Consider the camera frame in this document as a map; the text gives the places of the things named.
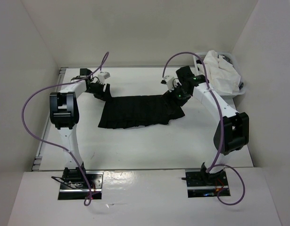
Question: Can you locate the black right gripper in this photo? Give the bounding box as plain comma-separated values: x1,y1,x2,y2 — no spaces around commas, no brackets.
161,82,191,114

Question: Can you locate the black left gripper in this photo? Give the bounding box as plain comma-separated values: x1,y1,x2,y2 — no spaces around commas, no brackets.
86,81,113,102

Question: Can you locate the black pleated skirt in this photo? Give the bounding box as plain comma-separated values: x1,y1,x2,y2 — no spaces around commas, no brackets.
98,95,185,129

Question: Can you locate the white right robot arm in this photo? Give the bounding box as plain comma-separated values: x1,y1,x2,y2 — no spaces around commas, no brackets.
163,66,249,185

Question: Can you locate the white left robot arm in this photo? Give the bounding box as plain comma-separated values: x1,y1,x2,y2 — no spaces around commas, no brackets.
50,68,111,188

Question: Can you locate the white crumpled skirt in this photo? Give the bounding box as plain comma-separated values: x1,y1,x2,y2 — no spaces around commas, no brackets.
203,50,241,94

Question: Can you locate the white plastic basket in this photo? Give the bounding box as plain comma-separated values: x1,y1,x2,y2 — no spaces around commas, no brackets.
193,52,246,97

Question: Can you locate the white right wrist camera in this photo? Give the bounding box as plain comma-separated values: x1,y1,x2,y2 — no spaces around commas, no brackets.
161,76,179,92

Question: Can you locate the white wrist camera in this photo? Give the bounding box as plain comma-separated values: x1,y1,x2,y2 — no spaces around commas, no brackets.
97,72,110,84
161,76,179,92

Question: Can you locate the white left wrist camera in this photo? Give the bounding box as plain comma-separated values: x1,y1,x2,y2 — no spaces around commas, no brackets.
97,72,110,84

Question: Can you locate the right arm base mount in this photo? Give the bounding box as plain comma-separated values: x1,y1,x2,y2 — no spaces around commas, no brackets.
181,170,231,198

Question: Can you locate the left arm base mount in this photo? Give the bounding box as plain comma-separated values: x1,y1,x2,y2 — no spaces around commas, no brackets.
51,170,104,200

